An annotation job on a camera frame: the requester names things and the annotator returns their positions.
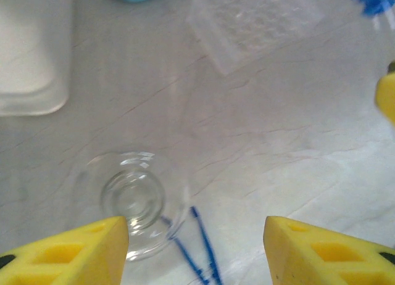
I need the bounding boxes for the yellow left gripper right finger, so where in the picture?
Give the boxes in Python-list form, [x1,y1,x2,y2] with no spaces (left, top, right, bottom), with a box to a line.
[263,215,395,285]

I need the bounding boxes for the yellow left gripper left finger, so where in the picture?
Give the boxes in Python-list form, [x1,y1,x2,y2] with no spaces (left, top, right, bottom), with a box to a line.
[0,215,130,285]

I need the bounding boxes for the blue-capped clear tube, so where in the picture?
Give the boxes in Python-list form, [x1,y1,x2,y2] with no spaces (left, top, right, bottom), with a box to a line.
[347,0,395,32]

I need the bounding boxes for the blue plastic tweezers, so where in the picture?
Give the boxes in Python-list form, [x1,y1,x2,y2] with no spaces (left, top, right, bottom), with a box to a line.
[161,205,223,285]

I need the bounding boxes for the clear plastic well plate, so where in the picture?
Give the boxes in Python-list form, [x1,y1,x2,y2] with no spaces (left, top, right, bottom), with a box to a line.
[186,0,325,76]

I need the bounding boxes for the white translucent storage box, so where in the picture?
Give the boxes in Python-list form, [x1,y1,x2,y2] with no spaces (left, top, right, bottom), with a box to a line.
[0,0,70,117]

